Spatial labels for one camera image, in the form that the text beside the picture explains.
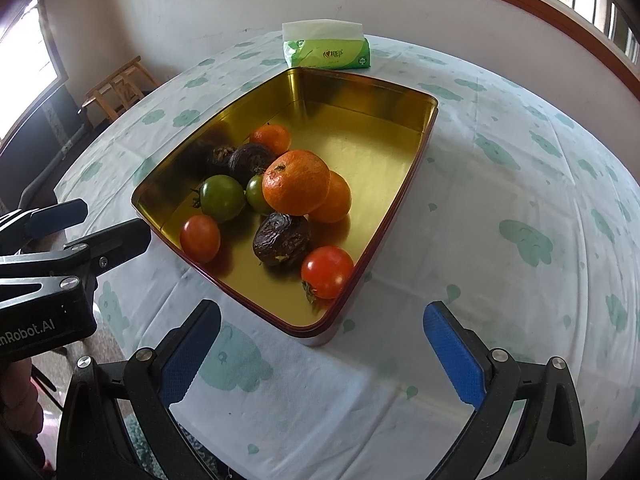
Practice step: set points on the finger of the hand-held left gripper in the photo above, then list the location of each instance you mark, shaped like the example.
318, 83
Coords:
57, 217
115, 242

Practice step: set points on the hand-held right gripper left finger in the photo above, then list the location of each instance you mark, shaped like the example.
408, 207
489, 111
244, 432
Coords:
187, 360

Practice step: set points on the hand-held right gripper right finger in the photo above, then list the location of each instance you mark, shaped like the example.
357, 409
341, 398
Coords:
455, 360

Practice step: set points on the red tomato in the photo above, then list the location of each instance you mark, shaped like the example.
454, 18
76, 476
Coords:
200, 238
326, 272

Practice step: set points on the green tomato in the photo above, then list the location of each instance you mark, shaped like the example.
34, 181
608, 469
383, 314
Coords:
255, 195
222, 198

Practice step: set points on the dark passion fruit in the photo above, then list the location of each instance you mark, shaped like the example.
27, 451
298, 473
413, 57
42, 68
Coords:
220, 157
252, 160

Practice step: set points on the dark dried date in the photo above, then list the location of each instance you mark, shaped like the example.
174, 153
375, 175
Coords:
281, 239

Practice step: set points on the large orange mandarin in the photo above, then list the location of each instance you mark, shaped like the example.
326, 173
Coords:
296, 181

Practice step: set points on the gold and red tin box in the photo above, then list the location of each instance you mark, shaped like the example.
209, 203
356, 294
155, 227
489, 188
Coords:
360, 150

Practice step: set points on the person's left hand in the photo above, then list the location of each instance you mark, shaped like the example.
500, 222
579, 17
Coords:
20, 400

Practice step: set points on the black chair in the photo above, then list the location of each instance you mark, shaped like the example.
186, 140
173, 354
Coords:
45, 130

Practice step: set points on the wooden stool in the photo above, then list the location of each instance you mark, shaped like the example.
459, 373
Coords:
120, 87

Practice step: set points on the bright side window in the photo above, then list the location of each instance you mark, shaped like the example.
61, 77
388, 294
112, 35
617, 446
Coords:
30, 60

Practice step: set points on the white green-patterned tablecloth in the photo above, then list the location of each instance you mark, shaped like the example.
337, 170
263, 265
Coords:
500, 185

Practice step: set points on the green tissue pack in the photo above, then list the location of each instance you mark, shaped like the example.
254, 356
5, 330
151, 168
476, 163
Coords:
327, 52

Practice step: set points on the wooden framed window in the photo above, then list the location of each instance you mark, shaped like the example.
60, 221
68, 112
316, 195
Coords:
550, 0

